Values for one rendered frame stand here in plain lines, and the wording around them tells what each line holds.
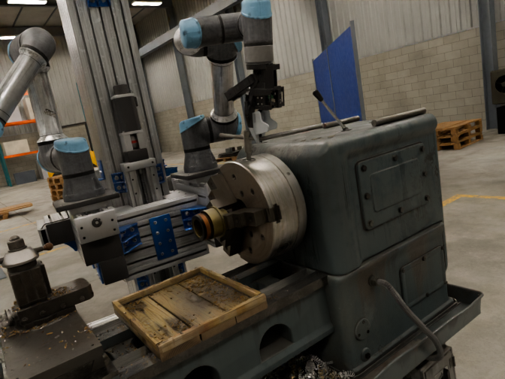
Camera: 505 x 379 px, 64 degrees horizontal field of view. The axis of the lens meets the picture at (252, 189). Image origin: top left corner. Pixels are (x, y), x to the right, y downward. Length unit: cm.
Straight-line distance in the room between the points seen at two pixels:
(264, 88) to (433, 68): 1117
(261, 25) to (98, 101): 98
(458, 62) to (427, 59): 81
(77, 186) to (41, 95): 39
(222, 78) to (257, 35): 58
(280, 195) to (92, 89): 103
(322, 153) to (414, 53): 1137
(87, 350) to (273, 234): 52
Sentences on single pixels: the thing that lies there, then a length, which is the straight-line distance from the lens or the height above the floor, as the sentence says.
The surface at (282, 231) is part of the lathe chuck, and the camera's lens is 112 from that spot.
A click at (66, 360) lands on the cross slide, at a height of 97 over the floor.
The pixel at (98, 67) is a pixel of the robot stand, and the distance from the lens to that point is 188.
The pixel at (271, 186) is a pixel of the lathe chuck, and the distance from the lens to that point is 110.
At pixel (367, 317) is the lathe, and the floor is 69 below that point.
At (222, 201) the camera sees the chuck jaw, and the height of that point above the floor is 113.
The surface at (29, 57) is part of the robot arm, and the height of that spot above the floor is 168.
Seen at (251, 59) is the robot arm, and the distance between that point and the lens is 108.
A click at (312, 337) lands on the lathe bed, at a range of 127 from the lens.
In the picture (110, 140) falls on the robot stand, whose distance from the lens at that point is 185.
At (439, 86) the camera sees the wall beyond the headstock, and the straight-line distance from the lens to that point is 1213.
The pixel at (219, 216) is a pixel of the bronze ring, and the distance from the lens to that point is 113.
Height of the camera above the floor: 136
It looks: 10 degrees down
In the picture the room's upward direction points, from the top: 10 degrees counter-clockwise
